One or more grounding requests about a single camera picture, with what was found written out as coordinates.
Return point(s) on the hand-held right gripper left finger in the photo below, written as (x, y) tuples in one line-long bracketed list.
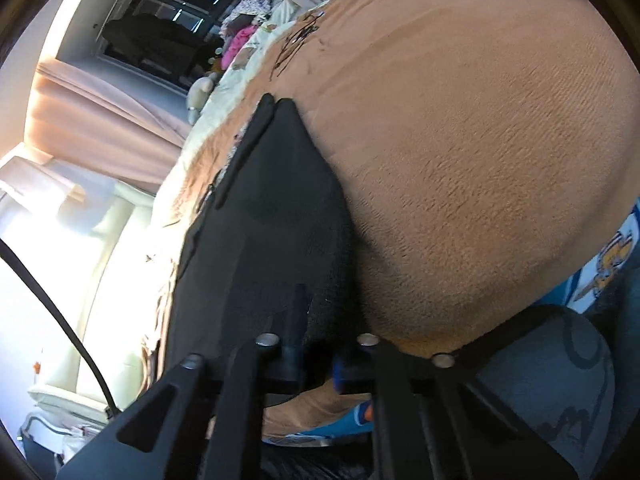
[(292, 360)]

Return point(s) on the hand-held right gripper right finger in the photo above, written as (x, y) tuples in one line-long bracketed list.
[(340, 375)]

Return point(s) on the black t-shirt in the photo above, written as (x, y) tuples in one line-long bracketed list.
[(270, 210)]

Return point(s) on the cream padded headboard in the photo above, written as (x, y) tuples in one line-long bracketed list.
[(115, 270)]

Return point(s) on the grey printed pants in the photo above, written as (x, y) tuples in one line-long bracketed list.
[(550, 360)]

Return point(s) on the orange blanket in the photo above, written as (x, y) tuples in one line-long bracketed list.
[(475, 185)]

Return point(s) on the beige stuffed toy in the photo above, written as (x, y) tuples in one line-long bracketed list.
[(200, 97)]

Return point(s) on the pink cloth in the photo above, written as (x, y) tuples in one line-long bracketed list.
[(239, 45)]

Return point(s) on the dark hanging coat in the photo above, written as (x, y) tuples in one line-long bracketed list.
[(145, 40)]

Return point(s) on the floral blanket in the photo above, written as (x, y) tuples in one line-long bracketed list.
[(250, 5)]

